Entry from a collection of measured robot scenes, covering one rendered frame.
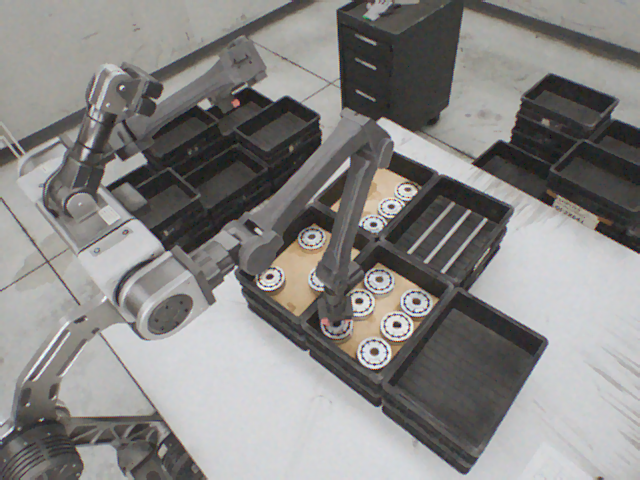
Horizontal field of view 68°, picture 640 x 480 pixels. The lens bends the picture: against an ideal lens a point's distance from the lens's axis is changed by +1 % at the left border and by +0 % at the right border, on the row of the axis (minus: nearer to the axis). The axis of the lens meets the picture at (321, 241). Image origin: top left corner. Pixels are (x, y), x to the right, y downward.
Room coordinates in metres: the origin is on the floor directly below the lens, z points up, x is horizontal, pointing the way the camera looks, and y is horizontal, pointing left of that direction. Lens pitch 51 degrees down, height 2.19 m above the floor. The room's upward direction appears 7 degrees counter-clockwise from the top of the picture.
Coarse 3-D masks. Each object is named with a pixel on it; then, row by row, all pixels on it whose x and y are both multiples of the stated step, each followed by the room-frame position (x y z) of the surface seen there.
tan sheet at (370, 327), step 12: (396, 276) 0.89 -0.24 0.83; (360, 288) 0.86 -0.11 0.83; (396, 288) 0.85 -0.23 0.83; (408, 288) 0.84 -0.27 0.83; (420, 288) 0.83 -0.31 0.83; (384, 300) 0.81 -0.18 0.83; (396, 300) 0.80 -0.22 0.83; (384, 312) 0.76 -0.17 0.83; (336, 324) 0.74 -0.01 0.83; (360, 324) 0.73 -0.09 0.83; (372, 324) 0.72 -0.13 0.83; (360, 336) 0.69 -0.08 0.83; (372, 336) 0.68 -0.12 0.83; (348, 348) 0.65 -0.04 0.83; (396, 348) 0.63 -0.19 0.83
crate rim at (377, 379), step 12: (396, 252) 0.92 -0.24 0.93; (360, 264) 0.90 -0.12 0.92; (420, 264) 0.86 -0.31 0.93; (432, 276) 0.81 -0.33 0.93; (312, 312) 0.74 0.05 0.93; (432, 312) 0.69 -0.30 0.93; (420, 324) 0.65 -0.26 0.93; (324, 336) 0.65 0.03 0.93; (336, 348) 0.61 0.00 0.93; (348, 360) 0.57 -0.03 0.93; (396, 360) 0.55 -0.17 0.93; (372, 372) 0.52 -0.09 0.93; (384, 372) 0.52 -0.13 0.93
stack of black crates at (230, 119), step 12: (240, 96) 2.64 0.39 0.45; (252, 96) 2.65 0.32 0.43; (264, 96) 2.55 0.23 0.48; (216, 108) 2.52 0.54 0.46; (240, 108) 2.61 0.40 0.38; (252, 108) 2.60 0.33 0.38; (228, 120) 2.50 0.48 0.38; (240, 120) 2.49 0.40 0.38; (228, 132) 2.38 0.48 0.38; (228, 144) 2.24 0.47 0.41
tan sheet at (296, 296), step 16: (288, 256) 1.04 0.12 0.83; (304, 256) 1.03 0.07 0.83; (320, 256) 1.02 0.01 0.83; (352, 256) 1.00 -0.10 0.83; (288, 272) 0.97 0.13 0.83; (304, 272) 0.96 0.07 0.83; (288, 288) 0.90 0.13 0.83; (304, 288) 0.89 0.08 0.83; (288, 304) 0.84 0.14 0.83; (304, 304) 0.83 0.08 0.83
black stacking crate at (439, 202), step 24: (432, 192) 1.20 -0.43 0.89; (456, 192) 1.19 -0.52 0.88; (408, 216) 1.09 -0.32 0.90; (432, 216) 1.14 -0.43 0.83; (456, 216) 1.12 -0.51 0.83; (480, 216) 1.11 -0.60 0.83; (408, 240) 1.04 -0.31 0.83; (432, 240) 1.03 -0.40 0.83; (456, 240) 1.01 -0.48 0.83; (480, 240) 1.00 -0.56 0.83; (432, 264) 0.92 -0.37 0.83; (456, 264) 0.91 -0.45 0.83; (480, 264) 0.90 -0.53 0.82
